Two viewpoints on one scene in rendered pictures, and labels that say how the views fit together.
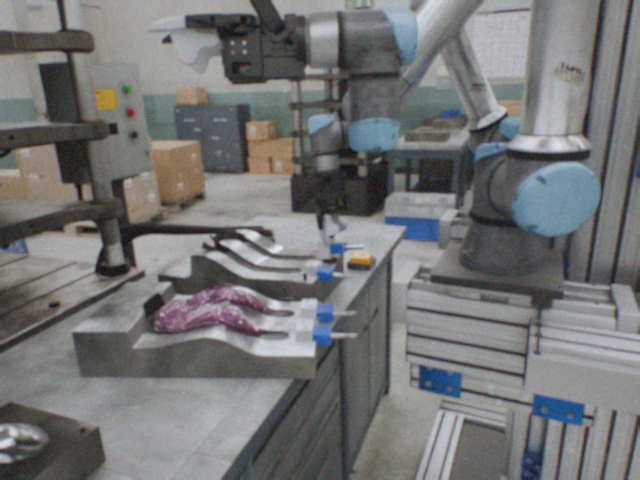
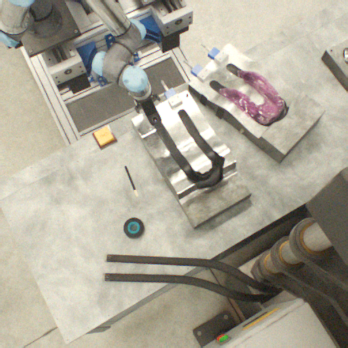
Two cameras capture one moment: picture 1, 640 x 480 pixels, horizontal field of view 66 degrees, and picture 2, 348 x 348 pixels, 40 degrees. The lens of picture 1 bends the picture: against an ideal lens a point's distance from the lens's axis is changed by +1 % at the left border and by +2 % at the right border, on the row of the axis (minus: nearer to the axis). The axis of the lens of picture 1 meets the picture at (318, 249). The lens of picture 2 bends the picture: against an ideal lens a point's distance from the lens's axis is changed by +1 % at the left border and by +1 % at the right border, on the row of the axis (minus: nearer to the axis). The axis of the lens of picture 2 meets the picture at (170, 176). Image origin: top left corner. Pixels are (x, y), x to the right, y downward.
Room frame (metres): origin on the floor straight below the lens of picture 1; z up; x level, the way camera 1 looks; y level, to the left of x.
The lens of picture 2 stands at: (1.89, 0.56, 2.64)
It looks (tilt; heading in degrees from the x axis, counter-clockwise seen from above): 73 degrees down; 223
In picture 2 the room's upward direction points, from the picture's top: 5 degrees counter-clockwise
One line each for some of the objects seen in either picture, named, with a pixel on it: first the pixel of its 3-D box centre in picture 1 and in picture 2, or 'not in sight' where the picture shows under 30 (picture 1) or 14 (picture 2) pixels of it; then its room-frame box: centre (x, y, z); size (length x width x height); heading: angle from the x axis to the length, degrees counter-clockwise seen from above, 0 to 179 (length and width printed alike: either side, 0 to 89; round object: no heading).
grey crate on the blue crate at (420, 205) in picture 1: (420, 205); not in sight; (4.39, -0.96, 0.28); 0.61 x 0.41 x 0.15; 69
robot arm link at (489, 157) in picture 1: (508, 176); not in sight; (0.88, -0.35, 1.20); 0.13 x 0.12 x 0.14; 1
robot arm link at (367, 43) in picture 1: (375, 41); not in sight; (0.75, -0.09, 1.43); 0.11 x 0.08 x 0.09; 91
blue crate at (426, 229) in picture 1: (419, 223); not in sight; (4.39, -0.96, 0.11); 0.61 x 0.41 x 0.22; 69
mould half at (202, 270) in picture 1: (252, 264); (190, 156); (1.38, 0.20, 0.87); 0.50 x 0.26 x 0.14; 68
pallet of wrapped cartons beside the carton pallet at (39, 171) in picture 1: (91, 183); not in sight; (5.09, 2.36, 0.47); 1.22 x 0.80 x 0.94; 73
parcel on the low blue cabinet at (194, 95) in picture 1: (191, 95); not in sight; (8.55, 2.03, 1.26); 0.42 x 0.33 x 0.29; 69
